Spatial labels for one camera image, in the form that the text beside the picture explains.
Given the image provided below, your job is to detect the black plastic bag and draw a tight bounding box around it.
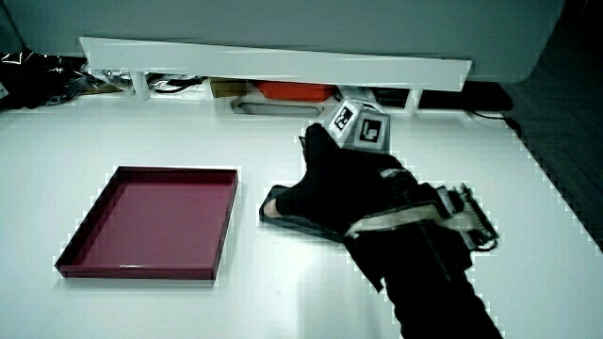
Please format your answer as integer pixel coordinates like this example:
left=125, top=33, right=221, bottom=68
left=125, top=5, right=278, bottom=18
left=0, top=48, right=91, bottom=112

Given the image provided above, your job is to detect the white desk shelf riser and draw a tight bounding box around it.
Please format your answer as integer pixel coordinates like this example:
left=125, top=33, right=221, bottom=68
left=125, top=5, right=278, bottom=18
left=78, top=36, right=474, bottom=117

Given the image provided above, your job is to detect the orange box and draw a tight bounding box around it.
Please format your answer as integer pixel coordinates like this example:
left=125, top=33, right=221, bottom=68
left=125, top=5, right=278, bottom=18
left=256, top=80, right=338, bottom=103

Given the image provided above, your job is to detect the person's right hand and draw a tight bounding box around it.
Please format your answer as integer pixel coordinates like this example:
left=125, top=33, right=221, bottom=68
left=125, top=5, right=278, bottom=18
left=262, top=97, right=500, bottom=252

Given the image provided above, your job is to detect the white desk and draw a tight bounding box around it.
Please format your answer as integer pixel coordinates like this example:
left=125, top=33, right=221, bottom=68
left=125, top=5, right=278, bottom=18
left=0, top=91, right=603, bottom=339

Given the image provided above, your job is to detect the person's right forearm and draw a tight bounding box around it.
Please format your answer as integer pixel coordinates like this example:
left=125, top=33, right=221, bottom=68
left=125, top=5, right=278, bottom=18
left=342, top=218, right=505, bottom=339

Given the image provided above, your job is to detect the black battery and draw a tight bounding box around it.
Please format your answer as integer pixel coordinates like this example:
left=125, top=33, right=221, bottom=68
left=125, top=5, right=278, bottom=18
left=258, top=183, right=346, bottom=243

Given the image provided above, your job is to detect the black cable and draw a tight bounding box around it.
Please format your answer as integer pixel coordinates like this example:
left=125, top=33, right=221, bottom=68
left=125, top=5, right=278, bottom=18
left=149, top=74, right=207, bottom=94
left=469, top=109, right=523, bottom=137

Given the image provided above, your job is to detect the large grey rounded panel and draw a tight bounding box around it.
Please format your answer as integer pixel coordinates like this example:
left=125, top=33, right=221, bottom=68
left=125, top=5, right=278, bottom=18
left=0, top=0, right=566, bottom=84

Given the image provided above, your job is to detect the grey flat tray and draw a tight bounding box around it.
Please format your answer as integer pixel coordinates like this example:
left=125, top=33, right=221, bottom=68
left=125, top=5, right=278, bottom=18
left=230, top=96, right=332, bottom=120

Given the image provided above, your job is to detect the brown cardboard box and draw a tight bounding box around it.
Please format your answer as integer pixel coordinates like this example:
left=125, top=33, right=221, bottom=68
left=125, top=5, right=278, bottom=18
left=208, top=77, right=259, bottom=100

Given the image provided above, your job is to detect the maroon square tray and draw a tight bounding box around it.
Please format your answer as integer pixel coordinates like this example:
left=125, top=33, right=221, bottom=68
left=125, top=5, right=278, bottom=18
left=54, top=165, right=240, bottom=282

